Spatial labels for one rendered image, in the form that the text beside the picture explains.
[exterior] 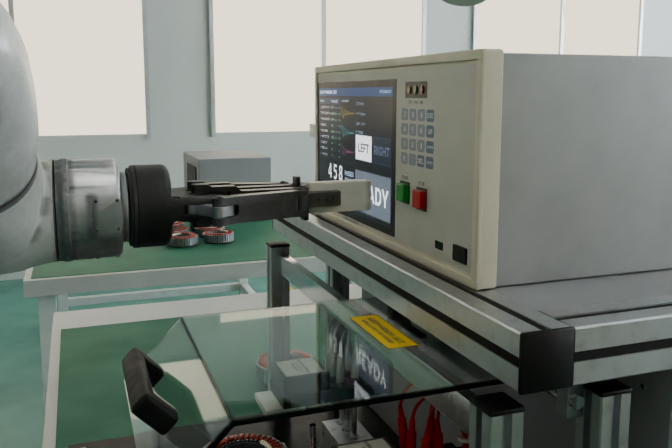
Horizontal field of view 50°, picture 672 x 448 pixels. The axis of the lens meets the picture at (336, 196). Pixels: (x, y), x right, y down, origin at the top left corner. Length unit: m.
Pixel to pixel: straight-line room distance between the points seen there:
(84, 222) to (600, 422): 0.44
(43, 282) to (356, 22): 4.01
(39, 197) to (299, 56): 5.04
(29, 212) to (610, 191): 0.50
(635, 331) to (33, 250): 0.48
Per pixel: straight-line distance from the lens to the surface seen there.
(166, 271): 2.28
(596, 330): 0.57
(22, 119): 0.53
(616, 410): 0.63
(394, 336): 0.66
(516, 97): 0.63
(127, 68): 5.36
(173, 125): 5.40
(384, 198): 0.79
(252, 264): 2.32
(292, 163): 5.61
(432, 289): 0.64
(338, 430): 1.04
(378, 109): 0.80
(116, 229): 0.64
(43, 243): 0.64
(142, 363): 0.63
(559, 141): 0.66
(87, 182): 0.64
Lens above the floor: 1.28
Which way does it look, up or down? 8 degrees down
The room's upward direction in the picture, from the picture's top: straight up
